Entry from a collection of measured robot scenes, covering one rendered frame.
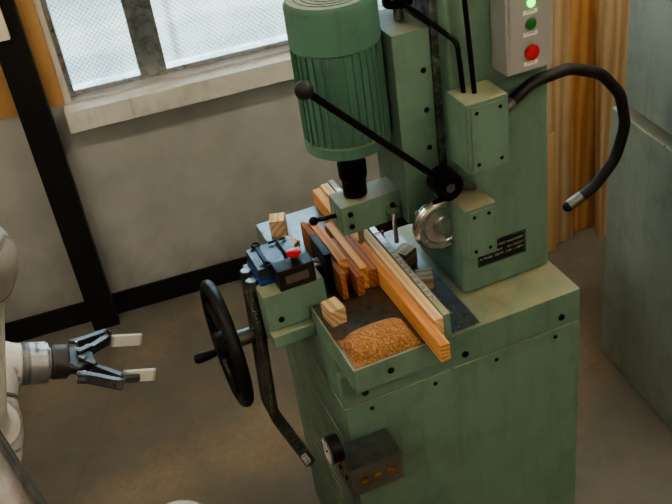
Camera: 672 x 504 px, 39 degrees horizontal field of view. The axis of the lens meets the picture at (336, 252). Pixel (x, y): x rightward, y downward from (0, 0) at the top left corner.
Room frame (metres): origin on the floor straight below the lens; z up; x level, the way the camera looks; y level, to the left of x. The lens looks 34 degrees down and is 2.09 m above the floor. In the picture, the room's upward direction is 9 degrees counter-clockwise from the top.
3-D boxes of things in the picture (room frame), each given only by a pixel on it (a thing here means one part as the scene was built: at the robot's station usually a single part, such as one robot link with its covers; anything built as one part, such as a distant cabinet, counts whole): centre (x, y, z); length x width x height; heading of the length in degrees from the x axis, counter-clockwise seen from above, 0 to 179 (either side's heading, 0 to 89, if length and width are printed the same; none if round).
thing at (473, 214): (1.60, -0.28, 1.02); 0.09 x 0.07 x 0.12; 17
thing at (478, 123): (1.62, -0.31, 1.22); 0.09 x 0.08 x 0.15; 107
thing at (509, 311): (1.73, -0.18, 0.76); 0.57 x 0.45 x 0.09; 107
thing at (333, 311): (1.51, 0.02, 0.92); 0.04 x 0.03 x 0.04; 23
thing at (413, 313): (1.65, -0.07, 0.92); 0.67 x 0.02 x 0.04; 17
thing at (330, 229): (1.69, -0.02, 0.93); 0.20 x 0.02 x 0.06; 17
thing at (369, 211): (1.70, -0.08, 1.03); 0.14 x 0.07 x 0.09; 107
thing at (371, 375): (1.64, 0.04, 0.87); 0.61 x 0.30 x 0.06; 17
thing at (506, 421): (1.74, -0.17, 0.35); 0.58 x 0.45 x 0.71; 107
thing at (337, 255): (1.70, 0.02, 0.94); 0.18 x 0.02 x 0.07; 17
